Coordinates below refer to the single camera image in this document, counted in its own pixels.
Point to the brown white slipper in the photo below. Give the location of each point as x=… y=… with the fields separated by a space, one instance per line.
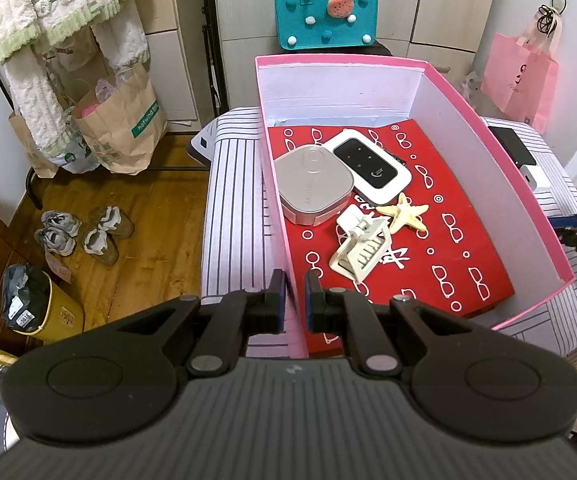
x=99 y=245
x=113 y=220

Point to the white router black top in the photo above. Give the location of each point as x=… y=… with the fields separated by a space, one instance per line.
x=368 y=160

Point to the pink shopping bag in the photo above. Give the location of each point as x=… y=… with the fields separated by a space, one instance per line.
x=513 y=75

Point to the black suitcase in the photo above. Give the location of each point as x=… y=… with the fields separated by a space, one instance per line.
x=381 y=49

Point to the cream side cabinet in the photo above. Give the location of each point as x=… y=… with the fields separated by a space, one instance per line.
x=178 y=60

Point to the plain brown paper bag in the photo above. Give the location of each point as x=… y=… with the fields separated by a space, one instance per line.
x=31 y=150

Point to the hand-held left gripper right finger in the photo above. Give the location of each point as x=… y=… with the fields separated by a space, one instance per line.
x=310 y=305

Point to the cream plastic clip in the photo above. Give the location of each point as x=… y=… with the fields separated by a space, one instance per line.
x=363 y=255

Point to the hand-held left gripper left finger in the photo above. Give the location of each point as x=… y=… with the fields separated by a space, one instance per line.
x=283 y=302

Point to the pink cardboard box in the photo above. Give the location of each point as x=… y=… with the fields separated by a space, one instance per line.
x=468 y=110

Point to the brown paper bag green label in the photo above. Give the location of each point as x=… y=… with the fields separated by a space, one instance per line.
x=118 y=125

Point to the silver rounded square case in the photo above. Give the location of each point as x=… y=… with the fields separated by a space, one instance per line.
x=313 y=180

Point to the black phone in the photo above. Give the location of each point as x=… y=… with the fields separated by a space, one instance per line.
x=510 y=142

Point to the white charger block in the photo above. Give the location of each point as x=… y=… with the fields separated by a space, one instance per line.
x=535 y=177

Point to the red patterned cloth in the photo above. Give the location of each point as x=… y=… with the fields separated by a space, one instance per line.
x=468 y=240

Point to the pink paper slip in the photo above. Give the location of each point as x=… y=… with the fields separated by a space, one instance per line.
x=58 y=267

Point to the striped white tablecloth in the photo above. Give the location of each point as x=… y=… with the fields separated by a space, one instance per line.
x=233 y=210

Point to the cream wardrobe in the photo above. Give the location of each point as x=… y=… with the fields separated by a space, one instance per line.
x=248 y=10

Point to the cream starfish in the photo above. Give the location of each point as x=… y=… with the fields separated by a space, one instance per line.
x=406 y=215

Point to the white green plastic bag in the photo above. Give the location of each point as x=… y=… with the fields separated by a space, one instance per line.
x=76 y=152

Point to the yellow trash bin black liner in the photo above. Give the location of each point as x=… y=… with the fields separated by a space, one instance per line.
x=63 y=317

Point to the teal felt handbag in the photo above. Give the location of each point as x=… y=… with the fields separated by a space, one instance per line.
x=318 y=25

